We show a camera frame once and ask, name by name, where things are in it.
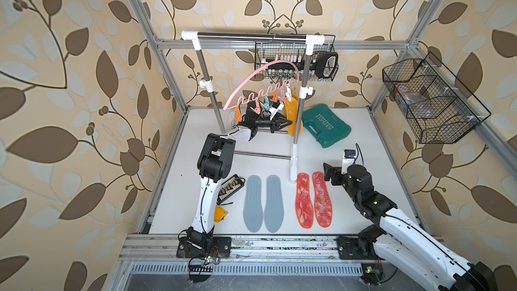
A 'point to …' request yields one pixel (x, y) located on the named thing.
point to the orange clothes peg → (238, 114)
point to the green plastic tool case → (325, 124)
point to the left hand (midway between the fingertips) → (293, 121)
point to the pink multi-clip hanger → (279, 93)
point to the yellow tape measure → (219, 213)
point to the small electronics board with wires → (372, 273)
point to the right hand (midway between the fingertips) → (335, 164)
